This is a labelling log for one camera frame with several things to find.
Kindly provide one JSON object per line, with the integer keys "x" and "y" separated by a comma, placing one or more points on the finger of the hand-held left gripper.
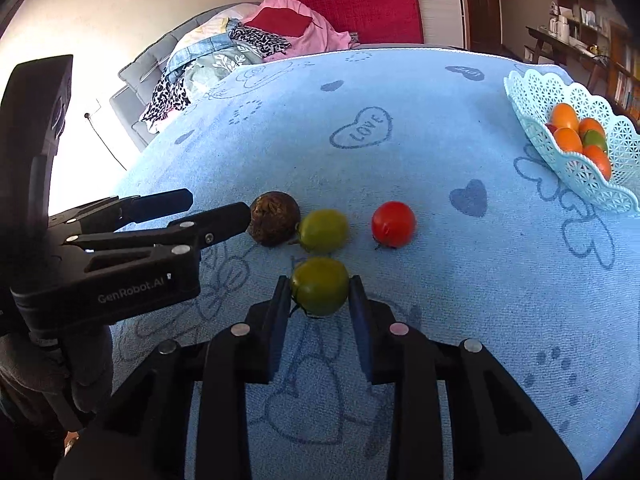
{"x": 225, "y": 222}
{"x": 160, "y": 203}

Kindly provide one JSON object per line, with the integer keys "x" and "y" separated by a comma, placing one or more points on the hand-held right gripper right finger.
{"x": 362, "y": 325}

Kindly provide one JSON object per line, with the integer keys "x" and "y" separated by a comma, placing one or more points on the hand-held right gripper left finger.
{"x": 277, "y": 325}

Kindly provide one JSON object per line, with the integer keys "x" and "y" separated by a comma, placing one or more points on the dark brown round fruit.
{"x": 274, "y": 218}

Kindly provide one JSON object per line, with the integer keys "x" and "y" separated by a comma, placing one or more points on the large green tomato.
{"x": 320, "y": 286}

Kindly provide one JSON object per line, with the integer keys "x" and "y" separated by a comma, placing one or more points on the large orange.
{"x": 568, "y": 141}

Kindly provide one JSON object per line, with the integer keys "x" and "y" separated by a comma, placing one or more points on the light blue lace plastic basket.
{"x": 545, "y": 95}

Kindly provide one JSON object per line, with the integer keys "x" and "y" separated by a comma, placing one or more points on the small green tomato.
{"x": 596, "y": 140}

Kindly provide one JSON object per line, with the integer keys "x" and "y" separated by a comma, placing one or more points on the small orange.
{"x": 591, "y": 126}

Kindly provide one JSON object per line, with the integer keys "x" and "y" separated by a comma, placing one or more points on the person's left hand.
{"x": 85, "y": 370}

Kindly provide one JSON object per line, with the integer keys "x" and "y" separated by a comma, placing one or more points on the blue printed blanket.
{"x": 425, "y": 310}

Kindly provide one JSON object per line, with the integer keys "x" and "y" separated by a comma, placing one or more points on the leopard print cloth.
{"x": 165, "y": 97}

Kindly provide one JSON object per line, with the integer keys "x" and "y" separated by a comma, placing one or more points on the grey sofa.
{"x": 135, "y": 75}

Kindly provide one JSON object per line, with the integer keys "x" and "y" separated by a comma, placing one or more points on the blue denim garment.
{"x": 192, "y": 55}

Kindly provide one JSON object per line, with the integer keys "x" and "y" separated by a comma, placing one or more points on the grey floral cloth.
{"x": 220, "y": 62}

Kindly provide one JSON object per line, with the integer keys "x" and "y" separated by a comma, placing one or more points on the red cloth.
{"x": 280, "y": 20}

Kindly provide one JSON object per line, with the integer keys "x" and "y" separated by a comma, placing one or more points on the pink garment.
{"x": 322, "y": 35}

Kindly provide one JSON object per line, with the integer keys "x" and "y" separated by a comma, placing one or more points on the white cabinet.
{"x": 440, "y": 15}

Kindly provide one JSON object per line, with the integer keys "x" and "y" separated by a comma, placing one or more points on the brown wooden door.
{"x": 482, "y": 5}

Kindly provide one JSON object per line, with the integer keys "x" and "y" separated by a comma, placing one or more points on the dark wooden desk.
{"x": 565, "y": 47}

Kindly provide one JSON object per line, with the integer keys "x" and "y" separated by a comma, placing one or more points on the white kettle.
{"x": 559, "y": 26}

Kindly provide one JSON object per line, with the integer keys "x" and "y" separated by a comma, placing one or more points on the wooden bookshelf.
{"x": 625, "y": 75}

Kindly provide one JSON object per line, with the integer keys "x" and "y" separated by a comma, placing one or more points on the wooden desk shelf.
{"x": 580, "y": 5}

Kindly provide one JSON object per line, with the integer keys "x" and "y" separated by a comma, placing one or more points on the wall power outlet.
{"x": 92, "y": 109}

